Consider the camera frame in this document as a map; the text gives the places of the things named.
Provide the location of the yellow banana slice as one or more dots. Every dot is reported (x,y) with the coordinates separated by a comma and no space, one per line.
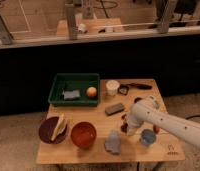
(60,126)

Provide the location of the dark brown plate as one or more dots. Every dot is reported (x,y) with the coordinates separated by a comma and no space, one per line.
(46,131)

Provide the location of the small metal cup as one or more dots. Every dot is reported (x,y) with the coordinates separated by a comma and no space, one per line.
(137,99)

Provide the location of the dark grey rectangular block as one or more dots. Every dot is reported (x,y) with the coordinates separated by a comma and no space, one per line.
(113,109)

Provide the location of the white paper cup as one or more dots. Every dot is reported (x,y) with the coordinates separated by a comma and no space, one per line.
(112,87)

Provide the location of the light blue crumpled cloth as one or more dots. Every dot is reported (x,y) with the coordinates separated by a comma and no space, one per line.
(112,143)

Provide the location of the wooden table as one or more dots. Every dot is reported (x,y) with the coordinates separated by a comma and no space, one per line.
(166,147)

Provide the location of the blue ceramic mug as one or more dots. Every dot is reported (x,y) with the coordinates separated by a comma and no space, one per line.
(148,137)

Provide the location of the orange red bowl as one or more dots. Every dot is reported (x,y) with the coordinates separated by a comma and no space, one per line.
(83,135)

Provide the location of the black handled tool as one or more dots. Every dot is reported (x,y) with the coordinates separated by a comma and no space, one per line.
(140,86)

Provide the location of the peach apple fruit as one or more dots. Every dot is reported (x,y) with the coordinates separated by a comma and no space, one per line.
(91,92)

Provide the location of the small black square box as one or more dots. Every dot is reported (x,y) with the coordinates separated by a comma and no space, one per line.
(123,89)

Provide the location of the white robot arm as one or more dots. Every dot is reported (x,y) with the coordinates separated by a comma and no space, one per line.
(146,110)

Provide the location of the green plastic tray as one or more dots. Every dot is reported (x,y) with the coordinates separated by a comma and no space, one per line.
(74,81)

